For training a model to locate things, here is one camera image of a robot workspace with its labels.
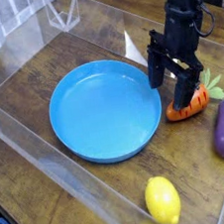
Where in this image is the black cable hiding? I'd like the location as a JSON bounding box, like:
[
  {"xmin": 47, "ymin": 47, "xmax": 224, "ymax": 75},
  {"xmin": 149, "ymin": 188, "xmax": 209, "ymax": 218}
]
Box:
[{"xmin": 191, "ymin": 1, "xmax": 218, "ymax": 39}]

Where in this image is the blue round plate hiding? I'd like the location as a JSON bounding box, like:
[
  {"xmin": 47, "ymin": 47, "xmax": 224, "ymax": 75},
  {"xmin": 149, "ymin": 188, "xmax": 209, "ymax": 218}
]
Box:
[{"xmin": 49, "ymin": 59, "xmax": 162, "ymax": 164}]

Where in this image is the orange toy carrot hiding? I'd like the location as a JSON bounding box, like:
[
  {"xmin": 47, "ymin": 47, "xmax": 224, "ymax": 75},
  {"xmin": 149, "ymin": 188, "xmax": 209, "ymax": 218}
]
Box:
[{"xmin": 166, "ymin": 68, "xmax": 224, "ymax": 122}]

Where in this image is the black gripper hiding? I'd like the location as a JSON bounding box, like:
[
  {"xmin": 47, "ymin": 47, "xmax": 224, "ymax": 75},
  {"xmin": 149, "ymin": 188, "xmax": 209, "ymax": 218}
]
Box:
[{"xmin": 147, "ymin": 3, "xmax": 203, "ymax": 111}]

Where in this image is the clear acrylic enclosure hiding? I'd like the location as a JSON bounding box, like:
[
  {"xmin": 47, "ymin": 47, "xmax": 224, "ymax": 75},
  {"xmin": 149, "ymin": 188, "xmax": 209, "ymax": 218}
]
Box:
[{"xmin": 0, "ymin": 0, "xmax": 224, "ymax": 224}]

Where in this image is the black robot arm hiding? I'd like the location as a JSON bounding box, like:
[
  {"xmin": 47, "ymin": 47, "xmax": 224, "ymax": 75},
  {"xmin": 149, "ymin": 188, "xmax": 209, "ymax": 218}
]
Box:
[{"xmin": 147, "ymin": 0, "xmax": 215, "ymax": 110}]

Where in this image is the yellow toy lemon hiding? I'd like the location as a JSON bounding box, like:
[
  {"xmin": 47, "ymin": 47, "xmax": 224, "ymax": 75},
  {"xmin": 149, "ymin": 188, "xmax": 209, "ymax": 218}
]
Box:
[{"xmin": 145, "ymin": 176, "xmax": 181, "ymax": 224}]

